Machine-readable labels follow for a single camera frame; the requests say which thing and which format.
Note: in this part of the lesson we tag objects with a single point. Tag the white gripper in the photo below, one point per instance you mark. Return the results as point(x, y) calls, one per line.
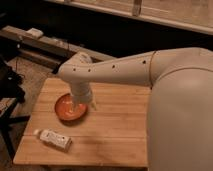
point(81, 93)

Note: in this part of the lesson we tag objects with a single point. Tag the long grey rail beam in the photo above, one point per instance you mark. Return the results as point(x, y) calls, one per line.
point(51, 45)

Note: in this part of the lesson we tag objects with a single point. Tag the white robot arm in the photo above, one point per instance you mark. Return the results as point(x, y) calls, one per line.
point(180, 109)

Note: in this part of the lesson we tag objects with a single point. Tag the orange ceramic bowl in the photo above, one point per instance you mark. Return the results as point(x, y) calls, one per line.
point(63, 108)

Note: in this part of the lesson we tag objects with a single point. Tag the small white box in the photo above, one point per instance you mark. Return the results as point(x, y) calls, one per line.
point(35, 32)

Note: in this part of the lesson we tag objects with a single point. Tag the black stand on left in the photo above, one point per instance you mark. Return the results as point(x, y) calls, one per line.
point(11, 91)

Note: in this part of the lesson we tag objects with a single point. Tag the clear labelled plastic bottle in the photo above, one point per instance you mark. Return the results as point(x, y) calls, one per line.
point(53, 138)

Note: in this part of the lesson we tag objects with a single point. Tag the light wooden shelf ledge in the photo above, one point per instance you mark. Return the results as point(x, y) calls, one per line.
point(193, 15)

